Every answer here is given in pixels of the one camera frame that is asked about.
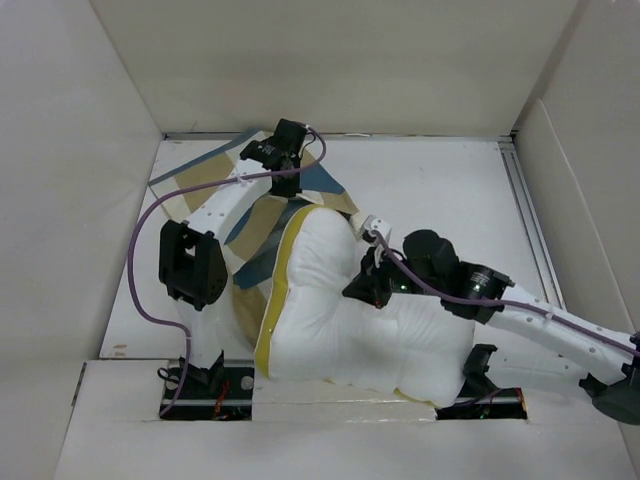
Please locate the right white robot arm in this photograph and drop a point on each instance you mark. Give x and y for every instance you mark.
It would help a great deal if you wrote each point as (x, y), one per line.
(586, 360)

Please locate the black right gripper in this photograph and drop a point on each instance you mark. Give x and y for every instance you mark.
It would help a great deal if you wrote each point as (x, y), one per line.
(368, 286)

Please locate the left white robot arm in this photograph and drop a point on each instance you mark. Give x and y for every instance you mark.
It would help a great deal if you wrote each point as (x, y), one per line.
(192, 264)

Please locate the aluminium rail right side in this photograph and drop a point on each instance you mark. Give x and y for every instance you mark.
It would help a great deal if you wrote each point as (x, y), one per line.
(546, 273)

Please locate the plaid beige blue pillowcase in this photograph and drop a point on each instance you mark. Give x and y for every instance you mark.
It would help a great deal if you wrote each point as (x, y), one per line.
(253, 242)

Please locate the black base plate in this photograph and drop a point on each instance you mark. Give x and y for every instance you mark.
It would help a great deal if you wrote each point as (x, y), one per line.
(502, 405)
(224, 392)

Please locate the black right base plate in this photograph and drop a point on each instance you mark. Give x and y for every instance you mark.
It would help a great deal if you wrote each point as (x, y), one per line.
(502, 405)

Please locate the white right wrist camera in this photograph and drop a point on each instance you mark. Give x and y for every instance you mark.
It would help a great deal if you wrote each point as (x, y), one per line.
(372, 229)

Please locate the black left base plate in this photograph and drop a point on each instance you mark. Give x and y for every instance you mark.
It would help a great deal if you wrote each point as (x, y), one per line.
(224, 392)

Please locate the white pillow yellow edge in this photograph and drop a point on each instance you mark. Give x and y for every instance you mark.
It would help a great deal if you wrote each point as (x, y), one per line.
(310, 331)

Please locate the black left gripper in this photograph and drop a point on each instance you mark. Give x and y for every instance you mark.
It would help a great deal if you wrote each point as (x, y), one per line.
(290, 189)

